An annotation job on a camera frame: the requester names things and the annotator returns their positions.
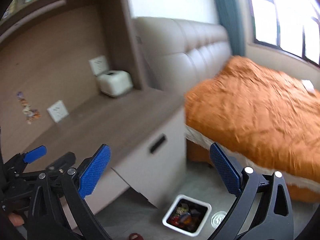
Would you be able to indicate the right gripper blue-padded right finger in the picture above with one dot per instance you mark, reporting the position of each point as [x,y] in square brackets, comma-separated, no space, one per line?
[262,208]

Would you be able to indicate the orange bed cover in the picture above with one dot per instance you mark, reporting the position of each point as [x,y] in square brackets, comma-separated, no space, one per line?
[265,117]

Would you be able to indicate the red right slipper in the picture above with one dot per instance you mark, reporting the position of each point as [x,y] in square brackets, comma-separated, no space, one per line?
[135,236]

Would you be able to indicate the white square trash bin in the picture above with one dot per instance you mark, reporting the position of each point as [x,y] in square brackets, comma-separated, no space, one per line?
[187,215]

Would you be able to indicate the white bedside cabinet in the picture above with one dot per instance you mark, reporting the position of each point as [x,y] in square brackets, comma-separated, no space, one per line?
[145,132]

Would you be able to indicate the colourful wall stickers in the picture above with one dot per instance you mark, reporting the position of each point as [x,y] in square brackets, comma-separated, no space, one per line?
[30,114]

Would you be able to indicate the round floor drain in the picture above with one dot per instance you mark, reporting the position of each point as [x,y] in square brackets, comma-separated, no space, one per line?
[217,218]

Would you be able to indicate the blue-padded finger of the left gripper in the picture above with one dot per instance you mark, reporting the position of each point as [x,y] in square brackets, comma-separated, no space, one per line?
[18,163]
[61,162]

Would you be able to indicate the white wall power socket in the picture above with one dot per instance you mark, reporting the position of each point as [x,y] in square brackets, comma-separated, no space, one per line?
[57,111]

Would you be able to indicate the teal curtain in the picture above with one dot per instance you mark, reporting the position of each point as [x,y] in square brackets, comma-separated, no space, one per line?
[230,18]

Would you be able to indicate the white tissue box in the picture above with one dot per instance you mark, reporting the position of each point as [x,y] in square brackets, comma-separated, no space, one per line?
[115,83]

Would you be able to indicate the white lace bed skirt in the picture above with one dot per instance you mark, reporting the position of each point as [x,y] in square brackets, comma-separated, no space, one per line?
[199,139]

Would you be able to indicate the beige padded headboard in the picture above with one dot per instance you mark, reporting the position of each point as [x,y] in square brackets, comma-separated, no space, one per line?
[179,54]

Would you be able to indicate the person's left hand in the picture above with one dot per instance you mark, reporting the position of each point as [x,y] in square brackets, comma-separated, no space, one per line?
[15,219]

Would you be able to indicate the dark framed window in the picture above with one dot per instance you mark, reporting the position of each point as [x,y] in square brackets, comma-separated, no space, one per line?
[290,26]

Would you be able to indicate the white item on bed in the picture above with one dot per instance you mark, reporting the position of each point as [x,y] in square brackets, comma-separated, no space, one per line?
[308,85]

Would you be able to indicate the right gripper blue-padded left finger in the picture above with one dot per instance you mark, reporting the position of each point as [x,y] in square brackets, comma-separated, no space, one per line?
[58,209]

